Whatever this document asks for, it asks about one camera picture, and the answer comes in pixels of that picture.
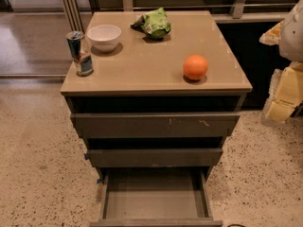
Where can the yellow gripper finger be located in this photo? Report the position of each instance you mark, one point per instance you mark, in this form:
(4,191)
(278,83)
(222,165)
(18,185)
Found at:
(285,92)
(272,36)

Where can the orange fruit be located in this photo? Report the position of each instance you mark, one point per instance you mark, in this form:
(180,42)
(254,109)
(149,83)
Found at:
(195,67)

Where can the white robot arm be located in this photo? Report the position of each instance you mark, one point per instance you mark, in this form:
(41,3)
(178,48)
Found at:
(291,43)

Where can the middle grey drawer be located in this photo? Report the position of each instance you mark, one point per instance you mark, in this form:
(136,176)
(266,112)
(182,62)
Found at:
(154,157)

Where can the grey drawer cabinet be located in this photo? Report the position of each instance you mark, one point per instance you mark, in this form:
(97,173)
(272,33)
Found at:
(142,76)

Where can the open bottom grey drawer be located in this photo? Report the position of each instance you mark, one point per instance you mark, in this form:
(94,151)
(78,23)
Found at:
(155,197)

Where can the top grey drawer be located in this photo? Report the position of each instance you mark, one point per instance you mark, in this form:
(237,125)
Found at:
(154,125)

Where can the crumpled green chip bag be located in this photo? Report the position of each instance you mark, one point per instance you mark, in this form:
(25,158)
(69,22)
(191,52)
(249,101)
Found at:
(154,24)

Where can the white ceramic bowl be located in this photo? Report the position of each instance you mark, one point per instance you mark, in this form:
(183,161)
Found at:
(104,38)

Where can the blue silver drink can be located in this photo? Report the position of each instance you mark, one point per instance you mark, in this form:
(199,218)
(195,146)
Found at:
(80,53)

